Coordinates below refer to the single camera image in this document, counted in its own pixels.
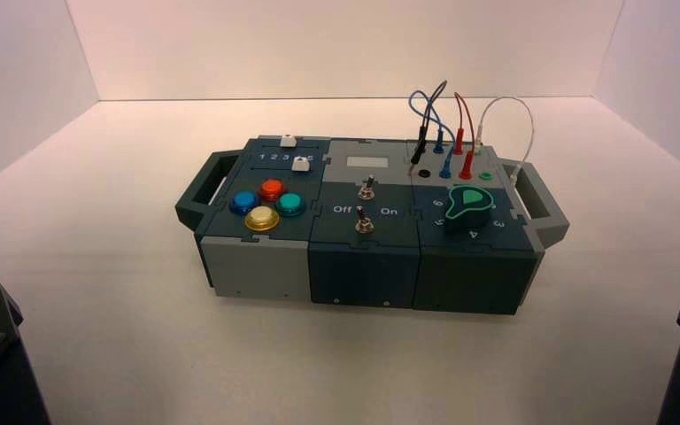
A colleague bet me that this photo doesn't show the teal round push button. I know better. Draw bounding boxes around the teal round push button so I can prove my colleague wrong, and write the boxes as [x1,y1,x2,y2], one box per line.
[274,192,307,219]

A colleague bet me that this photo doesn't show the small grey display window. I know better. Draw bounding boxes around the small grey display window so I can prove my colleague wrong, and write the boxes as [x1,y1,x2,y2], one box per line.
[345,156,389,173]

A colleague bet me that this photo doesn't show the dark teal grey control box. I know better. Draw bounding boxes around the dark teal grey control box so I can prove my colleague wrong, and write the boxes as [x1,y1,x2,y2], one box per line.
[174,135,570,317]

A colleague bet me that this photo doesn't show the red round push button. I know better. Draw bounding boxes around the red round push button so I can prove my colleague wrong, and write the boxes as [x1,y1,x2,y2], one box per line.
[256,178,287,203]

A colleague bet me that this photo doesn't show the yellow round push button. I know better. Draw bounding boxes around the yellow round push button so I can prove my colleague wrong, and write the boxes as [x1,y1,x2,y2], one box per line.
[243,205,282,234]

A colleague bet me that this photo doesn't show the blue round push button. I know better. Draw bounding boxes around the blue round push button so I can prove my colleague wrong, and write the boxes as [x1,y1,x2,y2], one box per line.
[228,190,261,217]

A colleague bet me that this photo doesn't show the green teal rotary knob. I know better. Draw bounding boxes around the green teal rotary knob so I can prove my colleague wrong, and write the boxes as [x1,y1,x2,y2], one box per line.
[444,183,496,236]

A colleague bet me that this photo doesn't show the black jumper cable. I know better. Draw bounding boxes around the black jumper cable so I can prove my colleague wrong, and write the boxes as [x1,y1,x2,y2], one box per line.
[408,79,449,166]

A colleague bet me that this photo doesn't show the blue jumper cable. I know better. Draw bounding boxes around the blue jumper cable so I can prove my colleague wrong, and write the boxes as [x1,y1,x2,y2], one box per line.
[407,89,457,180]

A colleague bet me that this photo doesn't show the red jumper cable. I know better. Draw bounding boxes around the red jumper cable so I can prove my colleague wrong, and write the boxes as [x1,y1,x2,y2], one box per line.
[452,91,476,181]

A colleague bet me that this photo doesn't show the dark teal box handle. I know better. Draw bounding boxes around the dark teal box handle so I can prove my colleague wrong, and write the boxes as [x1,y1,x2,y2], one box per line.
[174,149,243,234]

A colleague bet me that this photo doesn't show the white jumper cable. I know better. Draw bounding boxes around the white jumper cable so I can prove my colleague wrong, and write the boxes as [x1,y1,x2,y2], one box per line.
[474,96,537,184]

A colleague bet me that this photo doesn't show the grey teal box handle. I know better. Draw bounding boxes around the grey teal box handle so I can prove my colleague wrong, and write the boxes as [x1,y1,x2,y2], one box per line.
[503,159,570,251]

